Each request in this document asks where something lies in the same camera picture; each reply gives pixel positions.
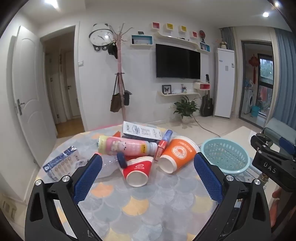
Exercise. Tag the grey curtain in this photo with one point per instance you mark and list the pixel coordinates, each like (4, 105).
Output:
(227, 37)

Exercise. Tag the wall-mounted television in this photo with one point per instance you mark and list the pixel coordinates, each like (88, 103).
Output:
(178, 61)

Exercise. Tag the red round ornament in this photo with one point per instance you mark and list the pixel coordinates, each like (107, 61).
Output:
(202, 34)

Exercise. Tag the person's right hand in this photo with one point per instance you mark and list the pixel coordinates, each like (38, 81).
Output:
(275, 193)

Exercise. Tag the blue and white carton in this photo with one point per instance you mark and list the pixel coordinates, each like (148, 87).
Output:
(62, 162)

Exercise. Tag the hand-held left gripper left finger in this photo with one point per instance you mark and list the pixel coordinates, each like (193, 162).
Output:
(89, 176)

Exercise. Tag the butterfly picture frame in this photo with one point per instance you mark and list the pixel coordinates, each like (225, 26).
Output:
(166, 89)

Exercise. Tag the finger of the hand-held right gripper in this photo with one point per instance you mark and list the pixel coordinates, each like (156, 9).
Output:
(285, 144)
(261, 141)

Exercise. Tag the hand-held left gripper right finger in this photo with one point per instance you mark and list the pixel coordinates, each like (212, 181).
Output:
(208, 176)

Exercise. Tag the yellow wall cube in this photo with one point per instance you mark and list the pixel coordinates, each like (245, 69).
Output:
(182, 29)
(169, 26)

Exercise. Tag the potted green plant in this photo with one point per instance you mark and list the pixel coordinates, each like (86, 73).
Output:
(186, 109)

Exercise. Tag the curved white wall shelf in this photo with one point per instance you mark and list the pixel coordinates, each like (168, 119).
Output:
(175, 39)

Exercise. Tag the red paper cup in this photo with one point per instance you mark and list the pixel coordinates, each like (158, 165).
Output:
(136, 169)

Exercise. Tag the blue wall cube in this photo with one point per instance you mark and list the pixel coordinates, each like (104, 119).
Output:
(204, 47)

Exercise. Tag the low white wall shelf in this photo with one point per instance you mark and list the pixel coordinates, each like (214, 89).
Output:
(178, 93)

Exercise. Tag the small red and blue box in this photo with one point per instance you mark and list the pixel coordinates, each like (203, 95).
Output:
(163, 142)

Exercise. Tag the white printed box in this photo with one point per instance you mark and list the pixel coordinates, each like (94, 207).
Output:
(138, 131)

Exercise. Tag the washing machine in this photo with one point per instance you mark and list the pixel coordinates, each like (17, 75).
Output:
(249, 102)

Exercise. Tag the red packet corner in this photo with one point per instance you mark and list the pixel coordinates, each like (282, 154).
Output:
(116, 134)

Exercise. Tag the white door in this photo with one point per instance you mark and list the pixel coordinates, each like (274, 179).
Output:
(30, 92)

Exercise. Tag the white and red wall box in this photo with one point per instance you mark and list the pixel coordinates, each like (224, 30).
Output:
(202, 86)

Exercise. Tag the orange paper cup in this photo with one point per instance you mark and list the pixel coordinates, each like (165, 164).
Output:
(178, 153)

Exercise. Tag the flower pot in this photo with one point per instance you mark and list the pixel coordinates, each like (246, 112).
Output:
(223, 44)

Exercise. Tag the balcony glass door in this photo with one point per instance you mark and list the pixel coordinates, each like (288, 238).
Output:
(266, 81)

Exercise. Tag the red wall cube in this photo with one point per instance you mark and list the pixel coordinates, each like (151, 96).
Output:
(193, 34)
(156, 26)

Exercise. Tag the teal plastic basket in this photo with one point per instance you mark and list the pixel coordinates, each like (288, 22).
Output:
(240, 160)

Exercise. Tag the wall socket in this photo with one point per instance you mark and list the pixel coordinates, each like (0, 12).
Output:
(9, 209)

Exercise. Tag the black bag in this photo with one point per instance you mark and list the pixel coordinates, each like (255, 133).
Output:
(127, 98)

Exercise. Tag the red knot ornament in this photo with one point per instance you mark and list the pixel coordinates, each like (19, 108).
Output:
(253, 67)

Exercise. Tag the panda wall clock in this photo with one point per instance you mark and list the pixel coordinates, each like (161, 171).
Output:
(100, 37)

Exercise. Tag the black hat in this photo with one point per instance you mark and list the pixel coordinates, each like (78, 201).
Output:
(112, 49)

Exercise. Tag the blue-edged wall shelf box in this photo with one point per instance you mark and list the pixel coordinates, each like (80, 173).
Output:
(141, 44)

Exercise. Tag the blue bucket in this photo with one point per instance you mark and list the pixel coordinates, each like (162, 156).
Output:
(255, 111)

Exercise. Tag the white coffee table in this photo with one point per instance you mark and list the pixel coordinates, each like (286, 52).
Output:
(242, 134)

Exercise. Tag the pen holder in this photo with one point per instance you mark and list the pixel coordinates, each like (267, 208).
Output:
(184, 89)

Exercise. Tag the clear plastic bottle blue cap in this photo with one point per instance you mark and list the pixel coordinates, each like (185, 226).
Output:
(107, 166)

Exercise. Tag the brown bag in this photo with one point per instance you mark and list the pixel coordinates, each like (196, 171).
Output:
(115, 102)

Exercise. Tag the pink coat rack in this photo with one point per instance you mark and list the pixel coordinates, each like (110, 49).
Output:
(120, 69)

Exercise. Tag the white refrigerator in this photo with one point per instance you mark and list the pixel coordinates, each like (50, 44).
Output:
(224, 83)

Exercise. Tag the pink drink bottle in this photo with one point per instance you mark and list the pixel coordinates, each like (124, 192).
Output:
(124, 146)

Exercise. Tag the ceiling light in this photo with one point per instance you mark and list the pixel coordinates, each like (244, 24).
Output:
(266, 14)

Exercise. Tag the blue curtain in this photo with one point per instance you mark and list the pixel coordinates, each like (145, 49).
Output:
(285, 76)

